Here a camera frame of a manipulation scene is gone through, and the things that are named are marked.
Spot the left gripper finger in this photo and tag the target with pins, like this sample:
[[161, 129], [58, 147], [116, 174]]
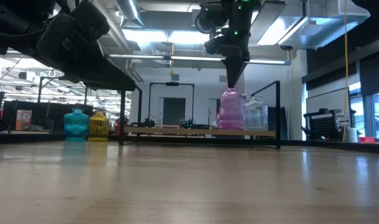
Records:
[[105, 77]]

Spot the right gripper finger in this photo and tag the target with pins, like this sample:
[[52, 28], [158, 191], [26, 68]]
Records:
[[233, 70]]

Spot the pink ribbed glass vase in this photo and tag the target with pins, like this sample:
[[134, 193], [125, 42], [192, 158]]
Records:
[[229, 112]]

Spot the yellow ribbed glass vase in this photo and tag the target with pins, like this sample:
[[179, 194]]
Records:
[[99, 127]]

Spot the clear ribbed glass vase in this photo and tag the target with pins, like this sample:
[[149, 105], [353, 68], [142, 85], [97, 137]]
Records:
[[256, 115]]

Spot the teal ribbed glass vase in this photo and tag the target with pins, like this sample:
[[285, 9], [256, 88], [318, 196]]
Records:
[[76, 126]]

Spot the small black robot arm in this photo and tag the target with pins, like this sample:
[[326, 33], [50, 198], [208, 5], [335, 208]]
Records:
[[193, 125], [144, 123]]

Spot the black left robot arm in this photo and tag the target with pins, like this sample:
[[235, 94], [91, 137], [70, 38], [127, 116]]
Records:
[[8, 28]]

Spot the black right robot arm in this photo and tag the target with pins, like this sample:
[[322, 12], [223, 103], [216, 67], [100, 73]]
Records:
[[229, 15]]

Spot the long linear ceiling light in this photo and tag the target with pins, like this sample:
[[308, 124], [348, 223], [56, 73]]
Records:
[[192, 58]]

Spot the small red object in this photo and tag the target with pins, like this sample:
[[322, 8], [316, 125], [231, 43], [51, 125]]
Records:
[[127, 123]]

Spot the black desk partition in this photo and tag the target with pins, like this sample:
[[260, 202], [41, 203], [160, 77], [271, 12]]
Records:
[[46, 115]]

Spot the dark grey door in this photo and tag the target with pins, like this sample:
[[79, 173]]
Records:
[[173, 112]]

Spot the orange and white box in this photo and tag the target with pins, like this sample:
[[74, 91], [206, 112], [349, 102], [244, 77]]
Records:
[[23, 119]]

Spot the whiteboard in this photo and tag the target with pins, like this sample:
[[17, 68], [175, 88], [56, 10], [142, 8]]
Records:
[[326, 102]]

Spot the black perforated crate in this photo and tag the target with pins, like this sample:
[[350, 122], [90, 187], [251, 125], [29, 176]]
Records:
[[324, 127]]

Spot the white roll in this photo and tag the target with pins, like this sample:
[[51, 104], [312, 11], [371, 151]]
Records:
[[352, 135]]

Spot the small red-orange object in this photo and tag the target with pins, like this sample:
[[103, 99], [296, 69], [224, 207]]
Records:
[[368, 140]]

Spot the round silver duct pipe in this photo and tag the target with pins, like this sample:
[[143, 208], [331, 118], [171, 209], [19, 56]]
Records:
[[130, 12]]

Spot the black metal gantry frame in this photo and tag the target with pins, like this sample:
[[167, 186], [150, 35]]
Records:
[[171, 83]]

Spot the wooden shelf with black frame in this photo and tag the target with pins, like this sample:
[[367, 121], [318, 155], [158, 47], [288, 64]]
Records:
[[176, 130]]

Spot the silver ventilation duct unit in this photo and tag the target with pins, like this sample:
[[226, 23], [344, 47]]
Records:
[[316, 28]]

